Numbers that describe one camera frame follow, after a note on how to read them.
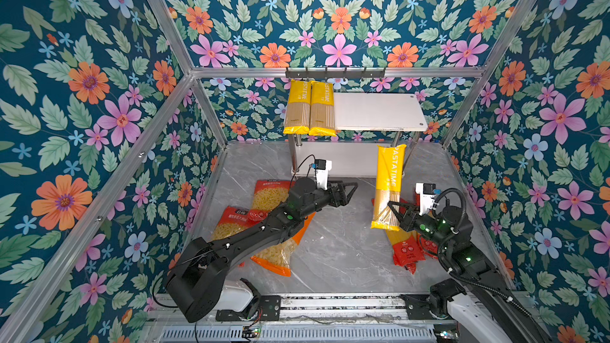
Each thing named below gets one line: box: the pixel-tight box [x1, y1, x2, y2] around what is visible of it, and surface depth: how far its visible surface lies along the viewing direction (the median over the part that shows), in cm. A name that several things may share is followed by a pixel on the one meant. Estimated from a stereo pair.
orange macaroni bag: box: [250, 211, 317, 278], surface depth 82 cm
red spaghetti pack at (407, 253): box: [392, 235, 426, 275], surface depth 82 cm
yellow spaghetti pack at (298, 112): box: [282, 79, 312, 135], surface depth 82 cm
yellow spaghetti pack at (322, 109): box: [308, 80, 337, 137], surface depth 81 cm
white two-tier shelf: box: [287, 92, 429, 178], surface depth 89 cm
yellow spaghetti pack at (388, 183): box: [370, 144, 407, 232], surface depth 74 cm
